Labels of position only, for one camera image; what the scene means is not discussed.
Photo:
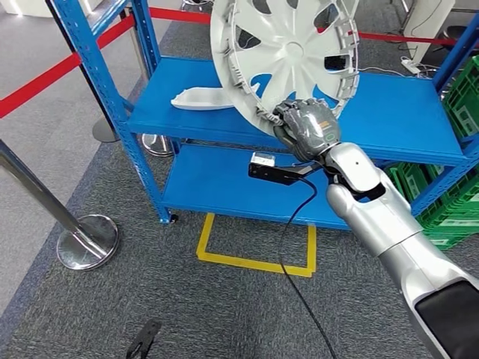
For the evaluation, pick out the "white table leg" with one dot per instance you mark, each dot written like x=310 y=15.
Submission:
x=426 y=25

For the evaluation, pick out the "white cabinet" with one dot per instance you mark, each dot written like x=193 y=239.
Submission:
x=29 y=7

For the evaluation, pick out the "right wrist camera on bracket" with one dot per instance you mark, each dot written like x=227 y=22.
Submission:
x=273 y=173

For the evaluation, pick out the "white power strip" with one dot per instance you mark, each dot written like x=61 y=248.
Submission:
x=410 y=65

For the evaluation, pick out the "silver plastic wheel hubcap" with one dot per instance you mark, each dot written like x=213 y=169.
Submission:
x=288 y=49

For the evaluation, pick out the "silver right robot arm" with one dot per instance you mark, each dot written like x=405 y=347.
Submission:
x=374 y=218

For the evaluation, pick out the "white curved plastic part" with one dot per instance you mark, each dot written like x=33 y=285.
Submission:
x=202 y=99

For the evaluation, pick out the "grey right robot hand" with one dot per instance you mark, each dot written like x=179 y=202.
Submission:
x=310 y=129

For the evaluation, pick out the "blue metal shelf rack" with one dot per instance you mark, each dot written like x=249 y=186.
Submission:
x=393 y=114

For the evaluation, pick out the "chrome stanchion with round base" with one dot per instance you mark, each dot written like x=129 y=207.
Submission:
x=90 y=243
x=157 y=146

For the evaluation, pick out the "black post stanchion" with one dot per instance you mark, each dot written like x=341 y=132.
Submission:
x=104 y=131

